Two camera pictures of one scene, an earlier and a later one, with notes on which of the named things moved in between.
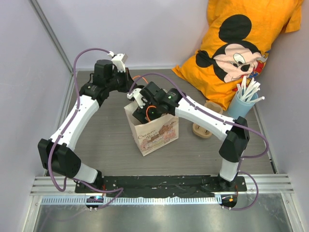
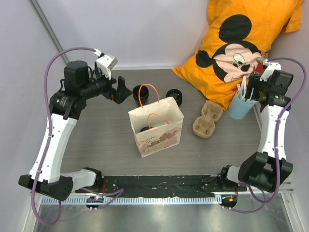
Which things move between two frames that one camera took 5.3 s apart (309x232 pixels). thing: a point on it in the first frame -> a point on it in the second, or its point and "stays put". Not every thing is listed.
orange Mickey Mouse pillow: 241,34 stays put
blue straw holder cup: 238,107 stays put
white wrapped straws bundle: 245,92 stays put
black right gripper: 140,114 -> 254,82
